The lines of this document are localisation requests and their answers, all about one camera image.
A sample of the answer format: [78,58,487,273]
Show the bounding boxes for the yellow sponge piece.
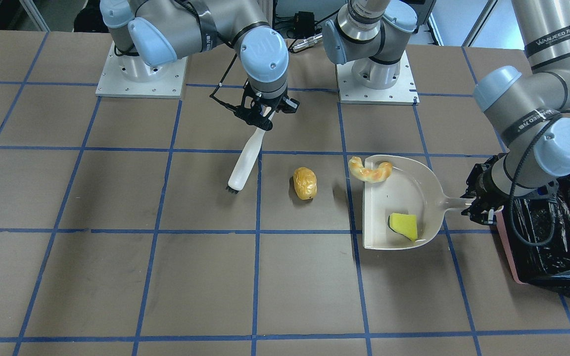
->
[387,213,418,242]

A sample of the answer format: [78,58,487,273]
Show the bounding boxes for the white hand brush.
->
[226,128,267,194]

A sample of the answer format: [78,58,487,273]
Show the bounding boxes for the yellow crumpled paper ball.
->
[292,167,317,200]

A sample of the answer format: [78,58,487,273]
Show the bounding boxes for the orange peel piece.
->
[347,156,393,183]

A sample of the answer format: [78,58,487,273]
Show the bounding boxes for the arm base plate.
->
[95,43,188,99]
[335,52,420,106]

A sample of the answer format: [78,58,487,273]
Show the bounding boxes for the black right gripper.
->
[233,82,299,131]

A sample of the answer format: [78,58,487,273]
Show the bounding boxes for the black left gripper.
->
[462,154,558,225]

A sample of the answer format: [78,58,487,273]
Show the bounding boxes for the pink bin with black bag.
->
[497,175,570,298]

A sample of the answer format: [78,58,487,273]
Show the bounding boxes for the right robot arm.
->
[96,0,299,131]

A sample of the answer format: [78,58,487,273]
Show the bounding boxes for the beige plastic dustpan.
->
[362,155,473,250]

